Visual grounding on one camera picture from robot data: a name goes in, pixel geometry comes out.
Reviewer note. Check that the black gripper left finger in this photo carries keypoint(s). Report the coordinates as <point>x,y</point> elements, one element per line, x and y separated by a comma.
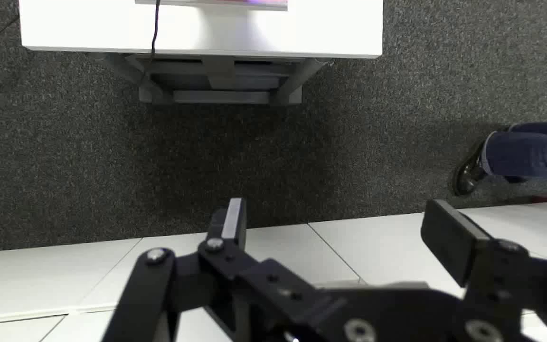
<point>159,297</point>

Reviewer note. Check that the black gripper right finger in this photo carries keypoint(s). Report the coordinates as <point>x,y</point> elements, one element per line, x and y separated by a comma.
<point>512,285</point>

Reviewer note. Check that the person in dark clothes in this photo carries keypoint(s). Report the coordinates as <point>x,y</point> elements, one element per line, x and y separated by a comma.
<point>531,152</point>

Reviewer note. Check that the white desk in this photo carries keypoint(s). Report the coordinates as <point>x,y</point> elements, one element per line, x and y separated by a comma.
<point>83,29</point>

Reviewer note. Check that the computer monitor with white stand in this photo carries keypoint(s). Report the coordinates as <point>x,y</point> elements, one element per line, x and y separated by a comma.
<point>231,25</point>

